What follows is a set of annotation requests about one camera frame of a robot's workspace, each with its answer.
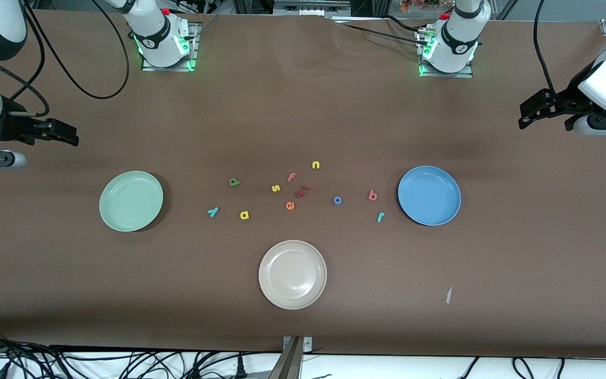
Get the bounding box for pale green round plate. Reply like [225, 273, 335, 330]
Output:
[99, 171, 164, 233]

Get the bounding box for blue round plate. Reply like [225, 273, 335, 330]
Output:
[397, 165, 462, 227]

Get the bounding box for orange dried flowers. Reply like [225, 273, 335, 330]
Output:
[400, 0, 440, 14]

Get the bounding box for brown table cover sheet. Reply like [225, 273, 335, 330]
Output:
[0, 9, 606, 360]

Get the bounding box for beige round plate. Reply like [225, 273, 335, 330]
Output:
[258, 240, 328, 310]

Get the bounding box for dark grey metal bar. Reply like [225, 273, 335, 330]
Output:
[267, 337, 304, 379]

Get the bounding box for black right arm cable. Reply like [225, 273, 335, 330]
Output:
[0, 0, 131, 116]

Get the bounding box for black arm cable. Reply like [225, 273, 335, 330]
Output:
[0, 0, 131, 116]
[533, 0, 559, 98]

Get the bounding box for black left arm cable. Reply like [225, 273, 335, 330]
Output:
[533, 0, 559, 98]

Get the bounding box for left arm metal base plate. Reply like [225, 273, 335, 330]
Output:
[419, 32, 475, 78]

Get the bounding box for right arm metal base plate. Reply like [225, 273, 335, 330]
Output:
[142, 21, 199, 72]

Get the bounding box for short black table cable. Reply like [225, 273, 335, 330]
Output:
[382, 15, 426, 31]

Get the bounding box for long black table cable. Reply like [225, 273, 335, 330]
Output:
[341, 23, 426, 46]

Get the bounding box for silver table edge bracket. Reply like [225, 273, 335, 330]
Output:
[282, 336, 313, 354]

